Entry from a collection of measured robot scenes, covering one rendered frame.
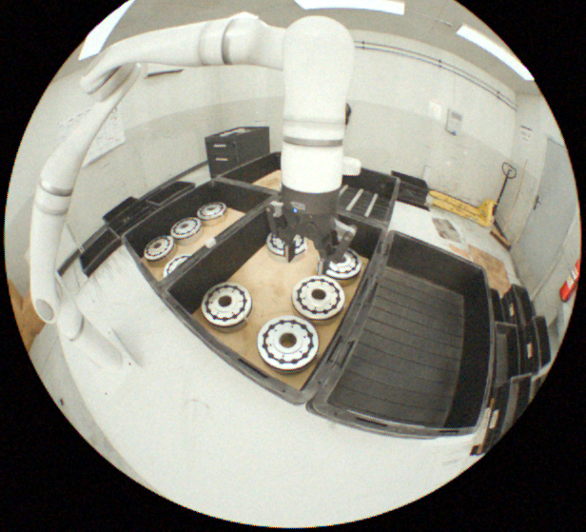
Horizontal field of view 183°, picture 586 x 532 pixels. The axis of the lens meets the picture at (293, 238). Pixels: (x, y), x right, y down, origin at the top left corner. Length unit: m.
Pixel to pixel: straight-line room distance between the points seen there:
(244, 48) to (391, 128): 3.35
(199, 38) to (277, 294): 0.45
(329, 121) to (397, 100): 3.32
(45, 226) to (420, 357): 0.69
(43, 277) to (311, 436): 0.60
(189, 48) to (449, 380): 0.64
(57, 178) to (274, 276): 0.49
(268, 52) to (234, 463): 0.70
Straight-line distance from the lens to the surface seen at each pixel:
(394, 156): 3.58
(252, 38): 0.23
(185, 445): 0.56
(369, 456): 0.53
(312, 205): 0.23
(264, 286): 0.44
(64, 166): 0.36
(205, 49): 0.24
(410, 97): 3.54
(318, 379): 0.26
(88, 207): 3.43
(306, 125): 0.21
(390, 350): 0.41
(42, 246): 0.40
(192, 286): 0.41
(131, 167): 3.59
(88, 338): 0.54
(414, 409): 0.41
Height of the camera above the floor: 1.18
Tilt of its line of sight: 39 degrees down
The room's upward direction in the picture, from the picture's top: straight up
